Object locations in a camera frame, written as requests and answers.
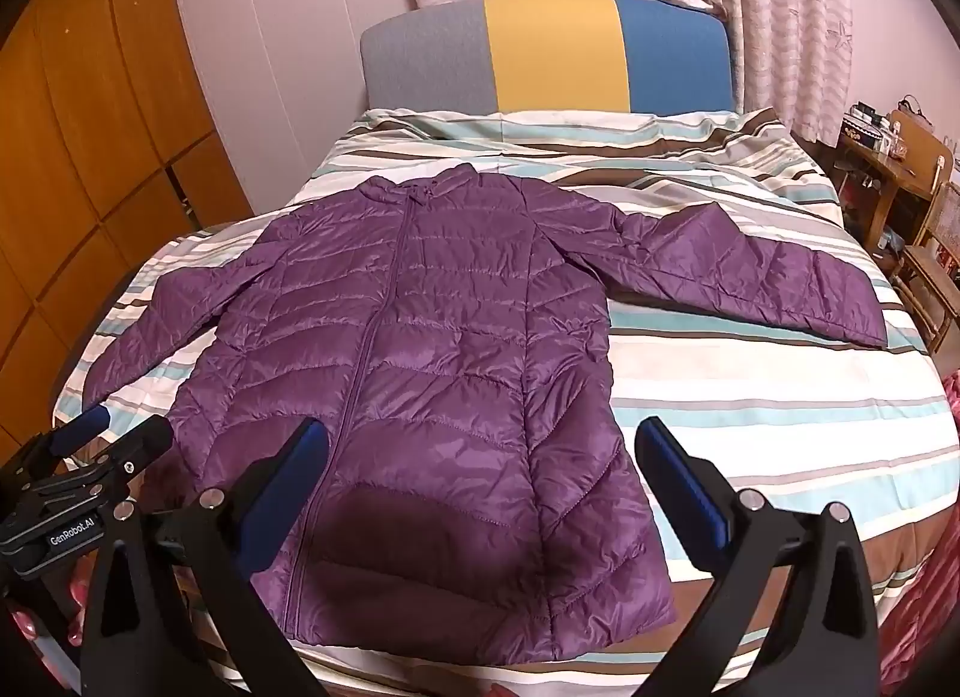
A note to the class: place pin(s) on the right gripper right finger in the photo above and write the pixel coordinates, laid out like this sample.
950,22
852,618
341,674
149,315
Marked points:
824,638

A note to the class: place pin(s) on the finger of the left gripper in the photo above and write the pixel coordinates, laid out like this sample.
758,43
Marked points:
139,445
75,434

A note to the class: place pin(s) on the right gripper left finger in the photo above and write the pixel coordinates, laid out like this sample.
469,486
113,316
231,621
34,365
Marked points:
138,639

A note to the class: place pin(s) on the purple quilted down jacket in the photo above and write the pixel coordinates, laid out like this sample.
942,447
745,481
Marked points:
479,506

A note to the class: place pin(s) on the pink red blanket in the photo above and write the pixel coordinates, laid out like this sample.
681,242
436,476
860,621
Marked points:
924,608

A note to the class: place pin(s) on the striped bed duvet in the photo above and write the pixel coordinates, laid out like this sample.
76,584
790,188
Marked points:
803,420

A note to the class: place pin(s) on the orange wooden wardrobe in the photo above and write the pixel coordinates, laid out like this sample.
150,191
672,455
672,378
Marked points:
108,152

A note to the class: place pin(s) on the wooden chair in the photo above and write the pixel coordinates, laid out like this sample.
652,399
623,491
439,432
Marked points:
924,277

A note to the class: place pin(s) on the wooden desk with clutter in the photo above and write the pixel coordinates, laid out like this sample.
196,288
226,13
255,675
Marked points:
889,156

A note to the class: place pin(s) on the grey yellow blue headboard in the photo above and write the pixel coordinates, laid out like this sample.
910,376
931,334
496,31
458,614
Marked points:
485,56

